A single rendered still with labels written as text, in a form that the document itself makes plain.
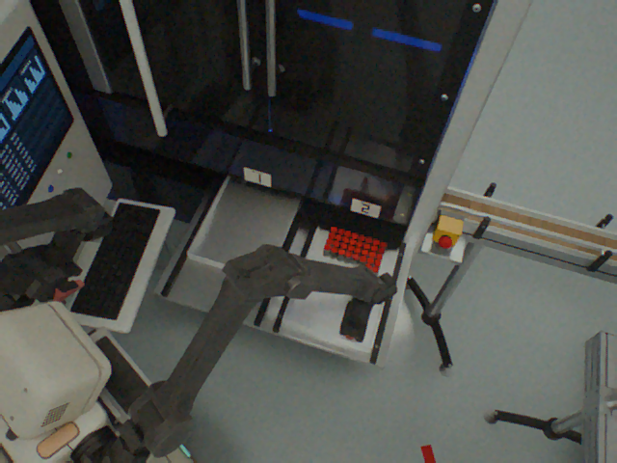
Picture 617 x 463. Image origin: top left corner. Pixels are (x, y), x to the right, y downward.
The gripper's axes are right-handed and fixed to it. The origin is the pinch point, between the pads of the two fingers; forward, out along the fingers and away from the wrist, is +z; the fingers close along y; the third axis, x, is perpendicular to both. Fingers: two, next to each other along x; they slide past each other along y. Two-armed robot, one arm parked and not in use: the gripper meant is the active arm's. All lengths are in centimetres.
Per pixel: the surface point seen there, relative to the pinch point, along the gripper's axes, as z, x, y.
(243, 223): 1, 42, 28
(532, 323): 74, -85, 86
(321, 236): -0.8, 16.9, 31.2
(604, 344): 26, -88, 47
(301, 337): 5.5, 12.7, -1.6
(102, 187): 4, 90, 27
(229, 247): 2.6, 42.5, 18.6
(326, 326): 4.1, 6.8, 3.4
